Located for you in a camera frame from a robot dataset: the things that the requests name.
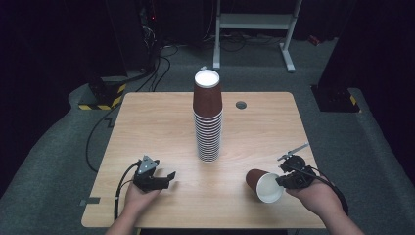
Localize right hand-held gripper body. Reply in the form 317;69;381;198
277;142;317;190

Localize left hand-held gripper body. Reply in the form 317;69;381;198
132;155;171;193

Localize brown paper cup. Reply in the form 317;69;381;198
245;168;286;204

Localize stack of brown paper cups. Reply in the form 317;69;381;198
192;69;224;164

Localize person's left hand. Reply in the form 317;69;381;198
122;180;162;220

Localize person's right hand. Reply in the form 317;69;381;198
286;177;341;219

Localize black stand base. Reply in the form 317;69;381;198
310;83;362;114

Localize yellow-black striped stand base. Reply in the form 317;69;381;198
77;76;127;112

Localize dark equipment rack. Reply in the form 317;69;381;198
104;0;164;74

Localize white metal stand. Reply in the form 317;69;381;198
212;0;303;73

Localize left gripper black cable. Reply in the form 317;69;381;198
113;160;143;222

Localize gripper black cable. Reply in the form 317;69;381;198
113;160;143;222
288;164;350;216

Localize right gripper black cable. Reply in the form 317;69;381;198
288;164;350;216

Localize black floor cable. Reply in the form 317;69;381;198
85;106;119;174

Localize bundle of black cables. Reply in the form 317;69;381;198
135;43;180;93

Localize cables under white stand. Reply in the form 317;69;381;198
204;30;285;53

